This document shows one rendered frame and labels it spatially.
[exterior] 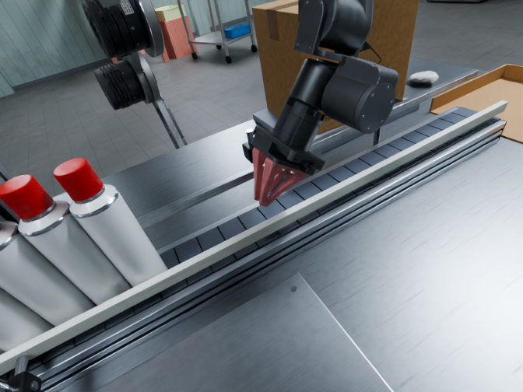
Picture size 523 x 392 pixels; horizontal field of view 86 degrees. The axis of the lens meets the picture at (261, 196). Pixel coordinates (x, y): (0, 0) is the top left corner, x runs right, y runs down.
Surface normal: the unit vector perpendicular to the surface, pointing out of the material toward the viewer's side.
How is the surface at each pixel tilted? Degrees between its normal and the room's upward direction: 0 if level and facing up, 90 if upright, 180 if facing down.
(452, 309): 0
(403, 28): 90
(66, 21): 90
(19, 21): 90
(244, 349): 0
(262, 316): 0
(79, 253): 90
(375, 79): 67
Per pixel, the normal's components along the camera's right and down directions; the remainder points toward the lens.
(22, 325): 0.95, 0.04
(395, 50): 0.40, 0.54
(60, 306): 0.67, 0.40
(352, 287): -0.16, -0.75
